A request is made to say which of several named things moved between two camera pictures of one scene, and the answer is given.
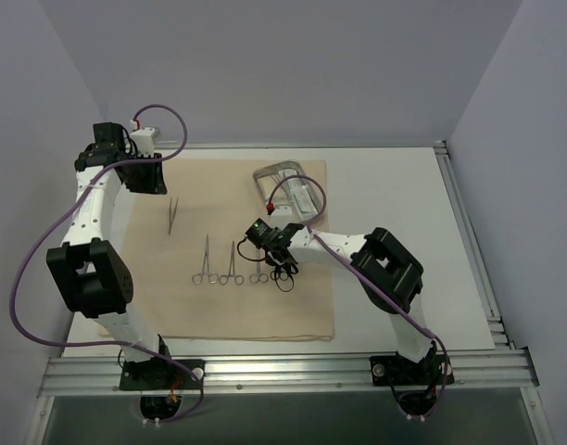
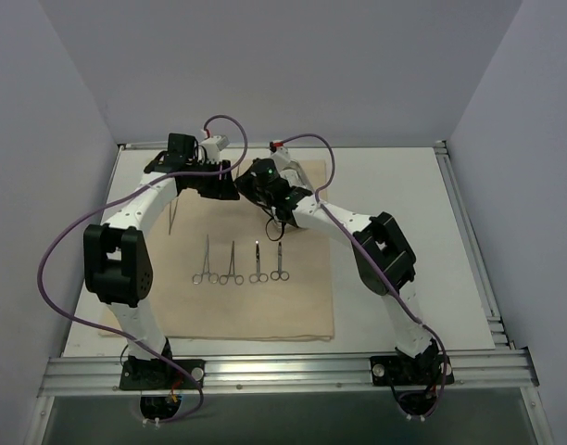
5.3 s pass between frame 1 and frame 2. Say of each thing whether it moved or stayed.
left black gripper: moved
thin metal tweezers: stayed
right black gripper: moved
